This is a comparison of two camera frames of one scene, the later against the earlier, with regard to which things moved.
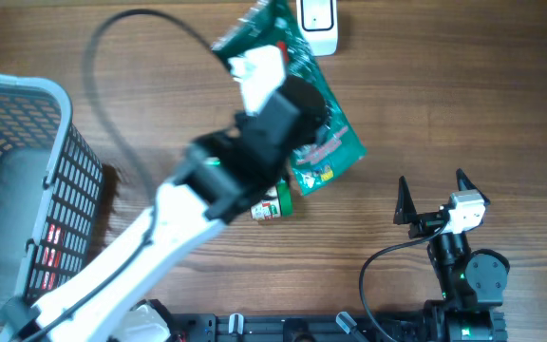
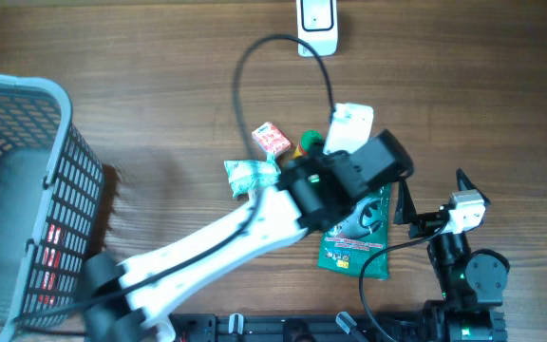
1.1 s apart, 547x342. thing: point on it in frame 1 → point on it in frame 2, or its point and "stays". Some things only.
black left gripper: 307,134 → 330,156
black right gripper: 405,214 stays
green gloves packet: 273,24 → 365,230
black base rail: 328,327 stays
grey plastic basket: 35,194 stays
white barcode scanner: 317,21 stays
